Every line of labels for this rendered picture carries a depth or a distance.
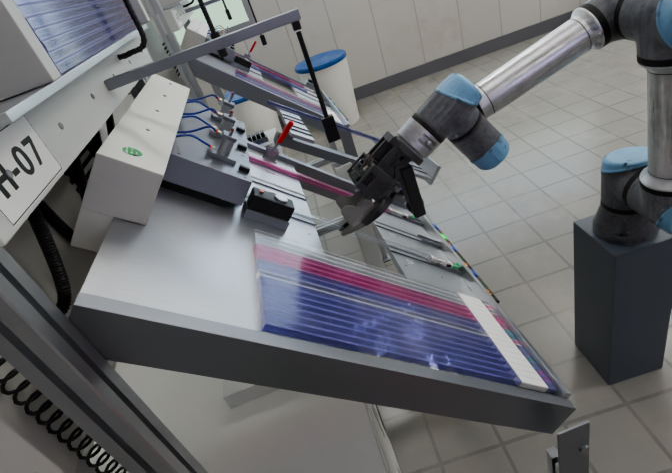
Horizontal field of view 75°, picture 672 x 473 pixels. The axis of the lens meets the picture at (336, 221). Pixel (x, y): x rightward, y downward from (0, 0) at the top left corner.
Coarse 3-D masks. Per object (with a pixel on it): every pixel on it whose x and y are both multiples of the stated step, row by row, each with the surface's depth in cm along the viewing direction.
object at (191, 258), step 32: (160, 192) 68; (288, 192) 94; (128, 224) 57; (160, 224) 61; (192, 224) 64; (224, 224) 69; (256, 224) 74; (96, 256) 49; (128, 256) 52; (160, 256) 54; (192, 256) 58; (224, 256) 61; (96, 288) 45; (128, 288) 47; (160, 288) 50; (192, 288) 52; (224, 288) 55; (256, 288) 58; (224, 320) 50; (256, 320) 52
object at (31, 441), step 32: (64, 192) 73; (32, 256) 59; (64, 256) 66; (0, 384) 47; (32, 384) 51; (0, 416) 45; (32, 416) 49; (64, 416) 54; (0, 448) 47; (32, 448) 48; (64, 448) 52
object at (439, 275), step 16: (400, 208) 123; (384, 224) 104; (400, 224) 111; (416, 224) 117; (400, 240) 101; (416, 240) 106; (432, 240) 110; (400, 256) 92; (400, 272) 86; (416, 272) 89; (432, 272) 93; (448, 272) 97; (448, 288) 89; (464, 288) 93
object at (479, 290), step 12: (432, 228) 114; (444, 240) 109; (444, 252) 107; (468, 276) 97; (480, 288) 92; (492, 300) 89; (504, 312) 86; (516, 336) 81; (528, 348) 78; (540, 360) 75; (552, 372) 73; (564, 396) 69
